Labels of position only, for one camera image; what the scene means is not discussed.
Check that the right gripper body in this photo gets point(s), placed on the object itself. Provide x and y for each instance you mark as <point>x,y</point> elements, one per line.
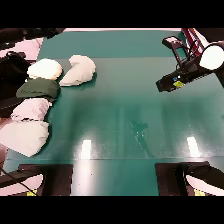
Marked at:
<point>181,79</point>

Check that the white T-shirt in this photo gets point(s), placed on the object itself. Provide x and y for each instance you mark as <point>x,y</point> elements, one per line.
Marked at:
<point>80,70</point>

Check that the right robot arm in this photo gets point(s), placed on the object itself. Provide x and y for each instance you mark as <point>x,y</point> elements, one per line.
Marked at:
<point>213,56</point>

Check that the white garment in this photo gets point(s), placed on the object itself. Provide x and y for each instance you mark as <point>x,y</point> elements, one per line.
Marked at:
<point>45,68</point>
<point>25,136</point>

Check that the dark green garment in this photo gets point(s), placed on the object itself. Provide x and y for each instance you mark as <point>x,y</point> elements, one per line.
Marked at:
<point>39,88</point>

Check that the pale pink garment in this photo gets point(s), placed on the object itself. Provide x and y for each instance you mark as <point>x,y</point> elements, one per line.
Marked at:
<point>31,109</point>

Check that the black garment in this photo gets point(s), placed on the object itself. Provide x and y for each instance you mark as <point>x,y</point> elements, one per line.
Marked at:
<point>12,75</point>

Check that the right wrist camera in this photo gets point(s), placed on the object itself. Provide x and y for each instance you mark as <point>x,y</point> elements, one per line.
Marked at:
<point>173,42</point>

